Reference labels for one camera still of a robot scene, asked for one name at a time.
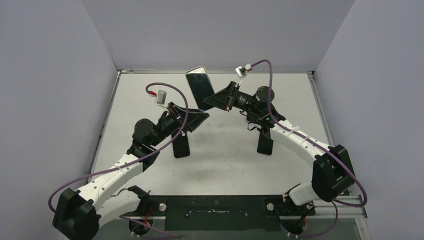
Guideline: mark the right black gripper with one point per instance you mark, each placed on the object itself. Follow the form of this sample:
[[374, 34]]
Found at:
[[231, 97]]

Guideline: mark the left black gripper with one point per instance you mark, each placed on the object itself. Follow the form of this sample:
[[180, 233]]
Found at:
[[196, 118]]

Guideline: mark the black phone case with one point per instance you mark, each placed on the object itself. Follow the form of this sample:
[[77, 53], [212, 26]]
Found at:
[[180, 146]]

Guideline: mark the phone pink case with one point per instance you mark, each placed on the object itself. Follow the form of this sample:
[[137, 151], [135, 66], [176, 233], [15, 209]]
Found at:
[[200, 86]]

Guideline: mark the white-edged black phone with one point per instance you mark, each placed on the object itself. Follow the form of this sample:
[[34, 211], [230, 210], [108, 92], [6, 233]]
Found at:
[[265, 145]]

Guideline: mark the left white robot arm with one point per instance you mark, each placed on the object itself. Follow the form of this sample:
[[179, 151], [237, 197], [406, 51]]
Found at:
[[80, 213]]

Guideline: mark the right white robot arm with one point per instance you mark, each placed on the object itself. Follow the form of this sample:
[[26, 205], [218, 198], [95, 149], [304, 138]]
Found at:
[[331, 167]]

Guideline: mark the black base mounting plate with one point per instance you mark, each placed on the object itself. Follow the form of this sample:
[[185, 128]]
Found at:
[[221, 212]]

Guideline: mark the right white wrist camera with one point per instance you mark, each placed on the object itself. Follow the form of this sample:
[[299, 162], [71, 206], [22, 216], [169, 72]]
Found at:
[[241, 73]]

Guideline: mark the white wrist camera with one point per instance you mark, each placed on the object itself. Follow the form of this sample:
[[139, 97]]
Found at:
[[160, 99], [241, 73]]

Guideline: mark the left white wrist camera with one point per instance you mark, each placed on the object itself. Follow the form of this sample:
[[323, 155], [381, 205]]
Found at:
[[160, 99]]

